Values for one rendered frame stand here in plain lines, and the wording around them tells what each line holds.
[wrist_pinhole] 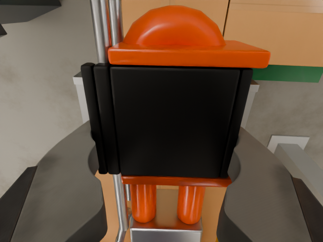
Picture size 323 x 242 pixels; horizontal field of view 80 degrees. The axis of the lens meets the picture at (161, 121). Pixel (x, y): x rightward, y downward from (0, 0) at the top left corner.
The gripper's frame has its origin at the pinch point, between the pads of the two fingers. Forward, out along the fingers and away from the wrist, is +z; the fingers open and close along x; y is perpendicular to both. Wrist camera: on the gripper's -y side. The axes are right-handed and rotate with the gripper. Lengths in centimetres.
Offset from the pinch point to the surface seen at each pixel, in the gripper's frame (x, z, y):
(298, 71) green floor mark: 89, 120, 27
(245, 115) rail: 34, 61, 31
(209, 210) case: 15, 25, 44
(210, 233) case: 17, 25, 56
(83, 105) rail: -33, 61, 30
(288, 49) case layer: 45, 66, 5
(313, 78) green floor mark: 101, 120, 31
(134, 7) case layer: -11, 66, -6
